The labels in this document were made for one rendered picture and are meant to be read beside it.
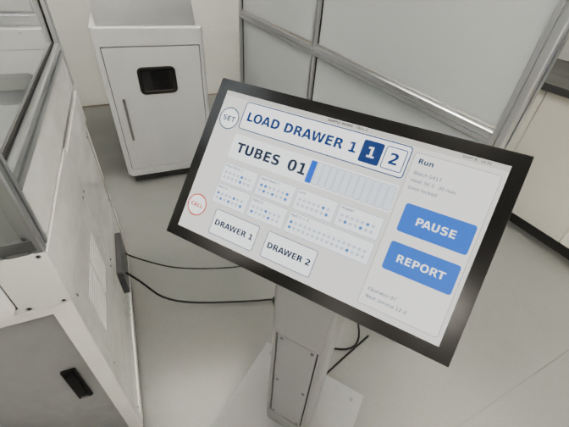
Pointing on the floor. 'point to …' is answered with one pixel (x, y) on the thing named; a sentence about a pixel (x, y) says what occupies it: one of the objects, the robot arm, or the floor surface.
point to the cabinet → (78, 333)
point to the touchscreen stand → (294, 373)
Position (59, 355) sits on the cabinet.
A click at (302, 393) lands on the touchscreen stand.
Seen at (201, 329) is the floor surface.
